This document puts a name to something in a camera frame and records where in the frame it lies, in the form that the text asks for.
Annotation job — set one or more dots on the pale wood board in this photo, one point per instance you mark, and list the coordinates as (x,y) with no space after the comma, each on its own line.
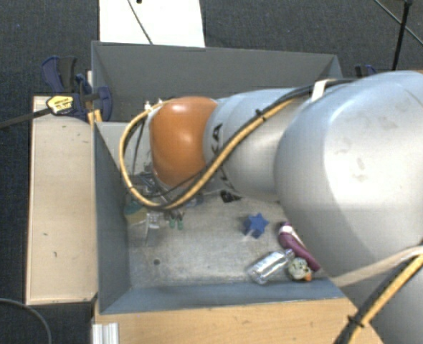
(62,210)

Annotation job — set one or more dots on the white spotted toy animal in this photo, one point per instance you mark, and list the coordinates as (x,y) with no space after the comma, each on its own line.
(299,269)

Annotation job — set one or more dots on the black cylinder on white bracket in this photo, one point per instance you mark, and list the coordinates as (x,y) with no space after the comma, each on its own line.
(230,196)

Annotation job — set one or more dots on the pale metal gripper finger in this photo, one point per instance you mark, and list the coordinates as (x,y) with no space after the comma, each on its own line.
(148,228)
(156,220)

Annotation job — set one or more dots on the blue star block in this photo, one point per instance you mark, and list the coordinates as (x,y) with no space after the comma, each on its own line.
(255,225)

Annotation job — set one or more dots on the grey metal bin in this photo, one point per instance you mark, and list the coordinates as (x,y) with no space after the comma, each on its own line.
(197,249)

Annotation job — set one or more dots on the clear plastic bottle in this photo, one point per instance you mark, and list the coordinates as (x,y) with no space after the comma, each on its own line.
(269,268)

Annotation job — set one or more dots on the purple and white toy eggplant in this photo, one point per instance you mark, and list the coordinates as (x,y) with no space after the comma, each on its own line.
(294,244)

